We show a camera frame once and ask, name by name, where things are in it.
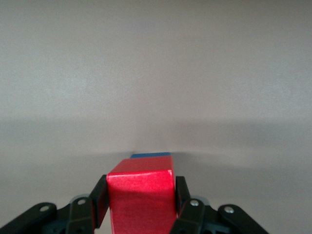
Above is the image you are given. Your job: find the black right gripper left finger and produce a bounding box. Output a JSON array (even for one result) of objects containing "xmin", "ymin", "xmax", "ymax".
[{"xmin": 0, "ymin": 174, "xmax": 109, "ymax": 234}]

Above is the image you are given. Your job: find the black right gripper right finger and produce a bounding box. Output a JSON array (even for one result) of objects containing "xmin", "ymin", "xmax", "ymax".
[{"xmin": 169, "ymin": 175, "xmax": 269, "ymax": 234}]

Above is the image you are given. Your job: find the red wooden block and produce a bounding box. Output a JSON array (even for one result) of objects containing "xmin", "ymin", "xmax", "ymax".
[{"xmin": 106, "ymin": 156, "xmax": 176, "ymax": 234}]

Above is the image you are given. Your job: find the blue wooden block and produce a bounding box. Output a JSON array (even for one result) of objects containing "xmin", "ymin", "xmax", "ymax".
[{"xmin": 130, "ymin": 152, "xmax": 171, "ymax": 159}]

